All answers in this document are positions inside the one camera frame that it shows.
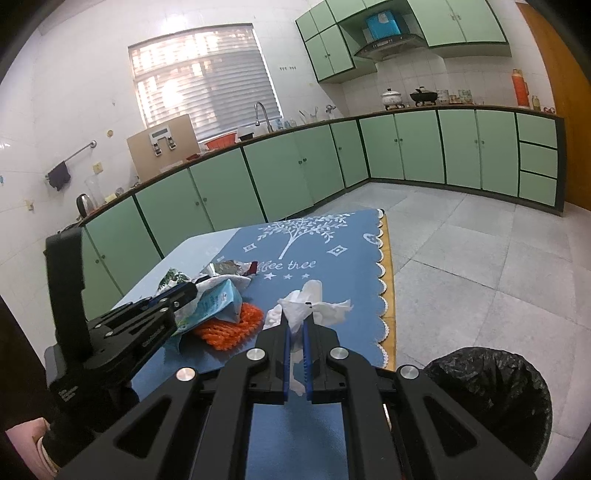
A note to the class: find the green base cabinets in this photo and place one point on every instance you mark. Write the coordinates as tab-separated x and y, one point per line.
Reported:
277	170

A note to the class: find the white cooking pot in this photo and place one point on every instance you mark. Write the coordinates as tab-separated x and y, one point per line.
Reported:
393	99

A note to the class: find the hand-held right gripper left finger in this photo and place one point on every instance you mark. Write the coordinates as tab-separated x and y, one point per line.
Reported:
287	355

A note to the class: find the wooden door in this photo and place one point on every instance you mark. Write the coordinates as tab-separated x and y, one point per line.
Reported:
563	115

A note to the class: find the white tissue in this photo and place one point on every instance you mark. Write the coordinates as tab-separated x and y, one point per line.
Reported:
318	307

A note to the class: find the metal towel rail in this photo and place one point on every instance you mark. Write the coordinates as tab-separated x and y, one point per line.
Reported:
81	150

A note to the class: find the steel sink faucet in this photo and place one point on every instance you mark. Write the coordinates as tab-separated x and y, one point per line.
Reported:
261	110

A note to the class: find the green wall cabinets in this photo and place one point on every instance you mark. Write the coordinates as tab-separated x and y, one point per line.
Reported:
332	50

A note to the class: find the light blue table cover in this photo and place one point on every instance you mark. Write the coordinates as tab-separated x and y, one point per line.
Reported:
198	249

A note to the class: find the green leaf print wrapper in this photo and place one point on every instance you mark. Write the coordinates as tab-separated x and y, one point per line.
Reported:
173	277

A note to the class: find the blue hood chimney cover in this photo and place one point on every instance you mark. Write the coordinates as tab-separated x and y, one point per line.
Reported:
383	26

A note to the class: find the orange foam net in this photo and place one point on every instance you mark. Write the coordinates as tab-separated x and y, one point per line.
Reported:
231	330

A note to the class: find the black wok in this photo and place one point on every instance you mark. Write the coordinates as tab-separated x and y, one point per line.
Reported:
424	97

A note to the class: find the orange thermos flask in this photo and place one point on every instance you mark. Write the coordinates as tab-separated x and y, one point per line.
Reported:
521	90

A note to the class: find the blue tree print tablecloth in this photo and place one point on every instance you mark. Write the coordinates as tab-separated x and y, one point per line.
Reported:
332	258

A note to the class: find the person's left forearm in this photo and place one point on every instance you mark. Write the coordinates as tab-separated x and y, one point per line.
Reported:
23	438

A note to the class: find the white window blind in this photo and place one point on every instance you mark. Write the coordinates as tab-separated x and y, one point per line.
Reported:
198	78

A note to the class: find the utensil holder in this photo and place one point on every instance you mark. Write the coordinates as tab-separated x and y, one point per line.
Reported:
310	116

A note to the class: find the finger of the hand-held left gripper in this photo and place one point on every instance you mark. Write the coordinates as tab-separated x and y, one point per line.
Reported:
147	339
152	304

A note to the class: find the brown water dispenser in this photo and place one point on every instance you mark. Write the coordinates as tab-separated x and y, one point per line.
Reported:
143	157

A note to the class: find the bin with black bag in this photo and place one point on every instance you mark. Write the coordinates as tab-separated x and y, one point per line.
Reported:
489	397

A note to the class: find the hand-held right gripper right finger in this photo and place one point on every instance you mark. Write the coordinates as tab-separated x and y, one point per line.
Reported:
307	364

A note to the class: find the group of glass jars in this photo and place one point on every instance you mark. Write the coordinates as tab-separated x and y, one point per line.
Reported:
455	97

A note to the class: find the clear plastic pitcher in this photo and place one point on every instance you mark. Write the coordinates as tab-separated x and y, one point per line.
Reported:
94	194

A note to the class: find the black range hood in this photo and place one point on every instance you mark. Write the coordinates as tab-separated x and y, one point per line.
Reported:
383	47

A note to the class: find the dark hanging towel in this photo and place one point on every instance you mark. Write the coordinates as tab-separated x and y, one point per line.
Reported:
59	176

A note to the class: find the red plastic basin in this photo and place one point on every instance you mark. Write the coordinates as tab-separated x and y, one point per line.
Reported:
219	142

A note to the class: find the silver foil wrapper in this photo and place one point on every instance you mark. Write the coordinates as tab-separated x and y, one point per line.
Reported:
228	267

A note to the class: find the steel electric kettle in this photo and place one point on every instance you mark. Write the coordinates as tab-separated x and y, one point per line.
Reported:
83	205

